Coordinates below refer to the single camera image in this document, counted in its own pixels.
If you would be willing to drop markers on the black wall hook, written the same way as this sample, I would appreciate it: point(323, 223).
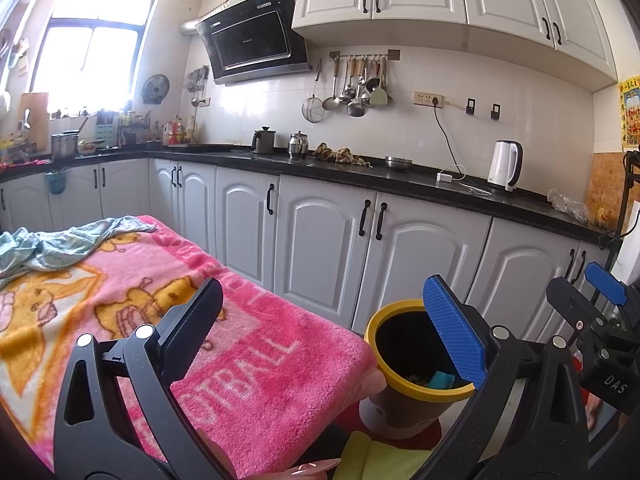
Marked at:
point(470, 106)
point(495, 111)

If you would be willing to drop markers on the steel spoon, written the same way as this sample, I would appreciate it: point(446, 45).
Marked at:
point(347, 92)

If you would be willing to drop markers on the wooden cutting board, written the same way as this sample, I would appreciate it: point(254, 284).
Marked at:
point(34, 112)

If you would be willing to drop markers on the black spice rack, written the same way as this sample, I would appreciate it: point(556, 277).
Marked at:
point(132, 132)

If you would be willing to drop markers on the teal utensil holder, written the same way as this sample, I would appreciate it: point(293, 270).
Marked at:
point(106, 130)

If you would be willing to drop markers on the green spatula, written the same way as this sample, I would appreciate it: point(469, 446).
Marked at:
point(378, 96)

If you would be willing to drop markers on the large steel ladle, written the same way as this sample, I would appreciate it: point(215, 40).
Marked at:
point(356, 108)

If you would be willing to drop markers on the brown mottled cloth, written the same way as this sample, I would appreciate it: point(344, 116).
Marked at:
point(340, 155)

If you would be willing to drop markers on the yellow wall poster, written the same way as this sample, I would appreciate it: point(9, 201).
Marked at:
point(631, 112)

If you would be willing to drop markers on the black range hood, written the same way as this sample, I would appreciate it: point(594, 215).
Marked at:
point(250, 45)

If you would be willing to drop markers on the steel cooking pot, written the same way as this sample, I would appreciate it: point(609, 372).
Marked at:
point(65, 146)

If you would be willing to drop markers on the blue sponge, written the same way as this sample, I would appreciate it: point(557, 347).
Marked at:
point(442, 380)

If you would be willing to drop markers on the steel bowl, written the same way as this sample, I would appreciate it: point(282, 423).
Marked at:
point(398, 162)

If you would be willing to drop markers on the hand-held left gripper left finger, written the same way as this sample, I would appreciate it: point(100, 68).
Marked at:
point(192, 330)

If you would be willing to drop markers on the black ladle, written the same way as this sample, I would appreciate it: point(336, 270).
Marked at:
point(372, 84)

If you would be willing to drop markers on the white power adapter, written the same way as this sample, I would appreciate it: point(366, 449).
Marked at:
point(445, 177)

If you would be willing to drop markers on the small wall fan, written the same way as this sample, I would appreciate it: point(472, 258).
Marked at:
point(155, 89)

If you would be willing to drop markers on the white electric kettle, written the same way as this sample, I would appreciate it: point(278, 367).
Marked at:
point(502, 165)

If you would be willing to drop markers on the wood chip panel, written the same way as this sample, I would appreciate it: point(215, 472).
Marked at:
point(605, 185)

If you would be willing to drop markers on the silver exhaust duct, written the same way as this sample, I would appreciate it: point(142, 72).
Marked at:
point(200, 22)

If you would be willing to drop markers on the yellow rimmed trash bin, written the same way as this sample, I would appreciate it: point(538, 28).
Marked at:
point(400, 345)

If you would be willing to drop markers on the small bowl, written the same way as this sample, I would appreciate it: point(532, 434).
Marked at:
point(87, 149)

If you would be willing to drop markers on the yellow green cloth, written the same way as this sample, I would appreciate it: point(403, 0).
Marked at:
point(390, 462)

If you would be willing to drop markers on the wall hook rack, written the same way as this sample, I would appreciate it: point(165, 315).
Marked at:
point(198, 85)

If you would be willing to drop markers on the steel teapot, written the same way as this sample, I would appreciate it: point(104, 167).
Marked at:
point(298, 145)

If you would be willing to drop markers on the blue hanging bin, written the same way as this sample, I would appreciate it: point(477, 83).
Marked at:
point(56, 182)

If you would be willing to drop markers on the beige wall socket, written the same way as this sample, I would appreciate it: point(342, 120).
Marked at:
point(427, 99)

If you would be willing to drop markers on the kitchen window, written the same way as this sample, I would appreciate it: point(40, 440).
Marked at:
point(90, 50)

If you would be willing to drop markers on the group of condiment bottles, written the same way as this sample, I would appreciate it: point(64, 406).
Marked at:
point(175, 132)

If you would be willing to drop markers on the black tripod stand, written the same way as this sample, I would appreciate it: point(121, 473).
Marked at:
point(627, 200)

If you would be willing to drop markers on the light green cloth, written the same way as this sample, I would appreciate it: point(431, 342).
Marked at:
point(60, 250)

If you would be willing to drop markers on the clear plastic bag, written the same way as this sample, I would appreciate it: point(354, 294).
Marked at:
point(567, 205)

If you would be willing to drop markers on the person's left hand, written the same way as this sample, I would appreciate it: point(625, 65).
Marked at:
point(220, 460)

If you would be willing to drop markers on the green enamel pot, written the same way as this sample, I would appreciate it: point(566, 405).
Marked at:
point(263, 141)

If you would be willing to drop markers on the row of white lower cabinets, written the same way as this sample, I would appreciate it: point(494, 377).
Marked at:
point(320, 245)

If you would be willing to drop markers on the white board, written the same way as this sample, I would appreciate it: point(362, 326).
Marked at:
point(629, 245)

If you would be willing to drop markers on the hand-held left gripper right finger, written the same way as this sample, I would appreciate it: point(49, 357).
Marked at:
point(455, 330)

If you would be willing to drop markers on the black cooktop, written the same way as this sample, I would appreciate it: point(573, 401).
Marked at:
point(200, 148)

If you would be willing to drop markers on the pink printed blanket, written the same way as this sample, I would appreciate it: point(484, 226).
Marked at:
point(280, 360)

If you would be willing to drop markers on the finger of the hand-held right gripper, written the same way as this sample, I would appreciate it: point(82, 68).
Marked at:
point(570, 300)
point(606, 284)

